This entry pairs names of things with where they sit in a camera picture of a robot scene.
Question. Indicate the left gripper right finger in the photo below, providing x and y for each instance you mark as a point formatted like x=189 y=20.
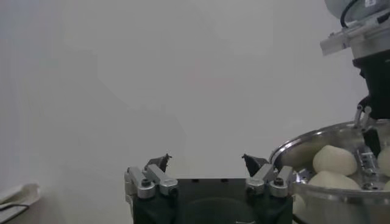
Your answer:
x=262 y=178

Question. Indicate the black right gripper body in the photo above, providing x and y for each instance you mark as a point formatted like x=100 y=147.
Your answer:
x=379 y=88

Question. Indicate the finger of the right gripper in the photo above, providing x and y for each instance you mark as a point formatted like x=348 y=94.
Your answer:
x=371 y=141

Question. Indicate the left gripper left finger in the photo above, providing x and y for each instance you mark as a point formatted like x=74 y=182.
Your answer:
x=158 y=179

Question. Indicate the white steamed baozi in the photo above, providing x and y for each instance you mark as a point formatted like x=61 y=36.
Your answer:
x=333 y=182
x=335 y=159
x=385 y=161

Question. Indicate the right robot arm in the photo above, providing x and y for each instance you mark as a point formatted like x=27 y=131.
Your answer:
x=365 y=36

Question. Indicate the stainless steel steamer basket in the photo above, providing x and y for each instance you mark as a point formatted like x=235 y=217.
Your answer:
x=335 y=207

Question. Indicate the white folded cloth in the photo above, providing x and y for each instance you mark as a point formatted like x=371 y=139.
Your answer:
x=21 y=193

